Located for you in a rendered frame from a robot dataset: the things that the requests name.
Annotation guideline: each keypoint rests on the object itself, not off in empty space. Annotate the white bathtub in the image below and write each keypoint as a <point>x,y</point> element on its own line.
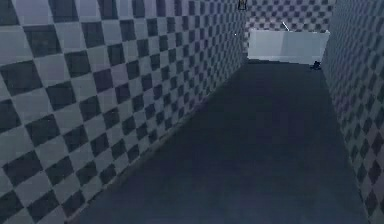
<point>286,46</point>

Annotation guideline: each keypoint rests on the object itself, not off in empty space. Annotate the small black floor object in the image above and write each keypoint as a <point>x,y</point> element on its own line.
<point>316,65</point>

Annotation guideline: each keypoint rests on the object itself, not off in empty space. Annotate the dark wall fixture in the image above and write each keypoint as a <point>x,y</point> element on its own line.
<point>242,4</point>

